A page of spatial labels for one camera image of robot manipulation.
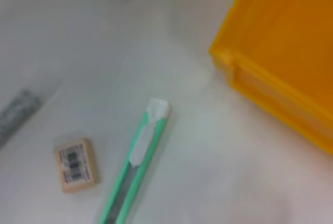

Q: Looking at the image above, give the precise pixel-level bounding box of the beige barcode eraser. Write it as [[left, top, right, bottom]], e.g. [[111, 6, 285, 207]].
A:
[[54, 137, 100, 193]]

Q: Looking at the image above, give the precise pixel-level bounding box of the grey pen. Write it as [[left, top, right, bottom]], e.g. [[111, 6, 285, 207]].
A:
[[0, 90, 44, 149]]

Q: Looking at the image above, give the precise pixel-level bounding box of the yellow plastic bin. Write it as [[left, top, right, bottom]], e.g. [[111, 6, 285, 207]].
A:
[[208, 0, 333, 157]]

